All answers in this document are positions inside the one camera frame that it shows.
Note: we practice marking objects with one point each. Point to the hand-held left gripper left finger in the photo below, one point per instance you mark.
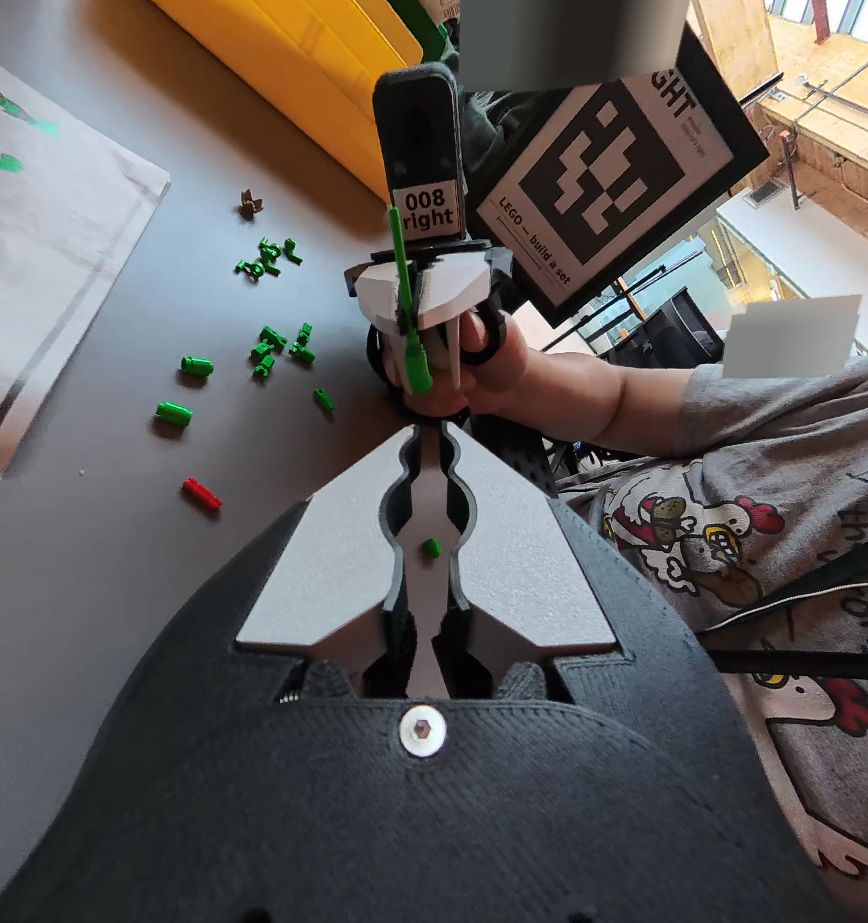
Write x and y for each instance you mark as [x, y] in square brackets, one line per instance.
[318, 577]

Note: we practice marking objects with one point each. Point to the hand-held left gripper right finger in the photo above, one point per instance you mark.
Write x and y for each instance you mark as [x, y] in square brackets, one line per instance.
[535, 577]

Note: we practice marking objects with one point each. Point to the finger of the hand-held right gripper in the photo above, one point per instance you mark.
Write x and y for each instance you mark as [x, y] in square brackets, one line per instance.
[380, 295]
[455, 288]

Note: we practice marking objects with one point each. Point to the green lego stick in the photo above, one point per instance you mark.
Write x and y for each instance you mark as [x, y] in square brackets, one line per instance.
[401, 267]

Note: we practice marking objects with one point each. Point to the green lego elbow piece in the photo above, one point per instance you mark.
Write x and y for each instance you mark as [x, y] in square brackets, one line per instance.
[418, 371]

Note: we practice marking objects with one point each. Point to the small brown lego piece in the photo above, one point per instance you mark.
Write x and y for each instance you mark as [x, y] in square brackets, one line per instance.
[251, 204]

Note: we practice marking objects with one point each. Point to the person's right forearm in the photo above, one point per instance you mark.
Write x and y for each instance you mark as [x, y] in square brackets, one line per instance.
[607, 404]

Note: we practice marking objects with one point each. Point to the small green round lego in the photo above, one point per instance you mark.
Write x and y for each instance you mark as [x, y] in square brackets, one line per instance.
[432, 548]

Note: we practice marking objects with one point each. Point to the cluster of green lego connectors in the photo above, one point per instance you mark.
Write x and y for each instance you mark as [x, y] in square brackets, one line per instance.
[272, 337]
[264, 259]

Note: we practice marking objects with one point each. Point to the green lego connector piece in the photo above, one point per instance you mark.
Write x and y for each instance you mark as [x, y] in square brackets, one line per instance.
[324, 399]

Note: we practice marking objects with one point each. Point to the red lego pin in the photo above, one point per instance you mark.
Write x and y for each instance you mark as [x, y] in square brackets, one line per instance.
[202, 495]

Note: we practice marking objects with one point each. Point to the green round lego brick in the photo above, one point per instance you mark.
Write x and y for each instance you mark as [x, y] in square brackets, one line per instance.
[197, 365]
[174, 413]

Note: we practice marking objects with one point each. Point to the lego instruction booklet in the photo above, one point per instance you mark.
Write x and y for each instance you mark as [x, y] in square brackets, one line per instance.
[45, 252]

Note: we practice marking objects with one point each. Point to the person's right hand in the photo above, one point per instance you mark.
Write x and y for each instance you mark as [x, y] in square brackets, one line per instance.
[499, 382]

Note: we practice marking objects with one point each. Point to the green plastic bin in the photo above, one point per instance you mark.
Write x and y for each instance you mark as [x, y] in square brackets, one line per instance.
[419, 18]

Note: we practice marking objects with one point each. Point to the yellow plastic bin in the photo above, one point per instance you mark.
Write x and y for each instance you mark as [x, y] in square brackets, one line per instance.
[297, 72]

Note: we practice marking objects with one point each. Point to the black framed marker sign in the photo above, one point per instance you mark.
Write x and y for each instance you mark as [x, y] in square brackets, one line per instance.
[621, 166]

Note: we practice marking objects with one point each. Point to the black background desk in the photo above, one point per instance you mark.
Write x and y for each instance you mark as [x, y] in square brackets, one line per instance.
[665, 332]

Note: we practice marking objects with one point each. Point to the grey printed t-shirt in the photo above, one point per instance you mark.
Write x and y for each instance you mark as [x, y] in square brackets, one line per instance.
[765, 432]

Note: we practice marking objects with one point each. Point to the white wall vent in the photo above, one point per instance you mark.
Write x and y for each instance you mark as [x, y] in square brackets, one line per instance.
[765, 191]

